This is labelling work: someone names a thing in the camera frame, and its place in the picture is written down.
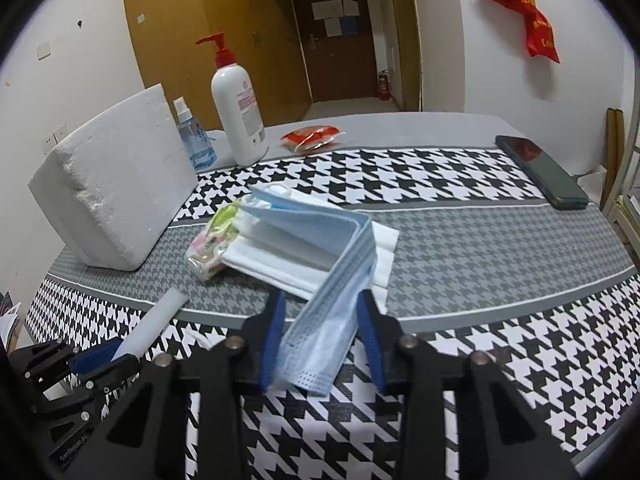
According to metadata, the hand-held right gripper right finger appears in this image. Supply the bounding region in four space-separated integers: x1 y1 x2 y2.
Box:
356 289 581 480

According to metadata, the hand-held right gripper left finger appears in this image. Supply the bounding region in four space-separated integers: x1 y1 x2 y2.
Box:
60 290 287 480

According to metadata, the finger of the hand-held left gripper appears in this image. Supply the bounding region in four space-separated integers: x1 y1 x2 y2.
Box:
70 337 124 377
86 355 142 395

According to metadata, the stack of blue face masks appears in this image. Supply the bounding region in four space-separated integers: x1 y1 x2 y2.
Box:
248 184 375 395

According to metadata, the white cloth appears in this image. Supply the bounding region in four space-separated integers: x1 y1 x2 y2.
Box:
220 212 400 311

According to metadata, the white foam box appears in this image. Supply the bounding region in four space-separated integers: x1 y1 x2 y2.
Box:
27 83 198 272

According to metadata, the colourful tissue packet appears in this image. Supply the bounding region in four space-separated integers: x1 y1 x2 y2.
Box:
185 200 246 279

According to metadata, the houndstooth grey tablecloth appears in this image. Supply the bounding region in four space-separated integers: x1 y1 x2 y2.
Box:
25 112 640 480

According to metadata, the red snack packet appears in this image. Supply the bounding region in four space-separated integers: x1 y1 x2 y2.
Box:
281 122 346 153

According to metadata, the blue spray bottle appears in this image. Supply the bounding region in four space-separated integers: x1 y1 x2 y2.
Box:
172 97 218 171

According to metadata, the white pump lotion bottle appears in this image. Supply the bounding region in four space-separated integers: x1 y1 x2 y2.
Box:
195 32 269 167

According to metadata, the black smartphone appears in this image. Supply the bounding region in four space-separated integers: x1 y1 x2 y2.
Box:
495 135 590 210

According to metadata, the dark brown entrance door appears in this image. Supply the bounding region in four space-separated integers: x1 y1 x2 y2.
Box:
291 0 378 104

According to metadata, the wooden side door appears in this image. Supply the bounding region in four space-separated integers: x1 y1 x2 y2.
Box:
387 0 421 111

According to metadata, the wooden wardrobe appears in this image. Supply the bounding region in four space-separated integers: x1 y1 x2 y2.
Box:
120 0 313 126

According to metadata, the red plastic bag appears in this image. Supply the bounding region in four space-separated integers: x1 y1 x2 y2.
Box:
472 0 561 64

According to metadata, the white metal bunk bed frame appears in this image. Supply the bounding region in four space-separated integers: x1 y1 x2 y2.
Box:
602 110 640 256

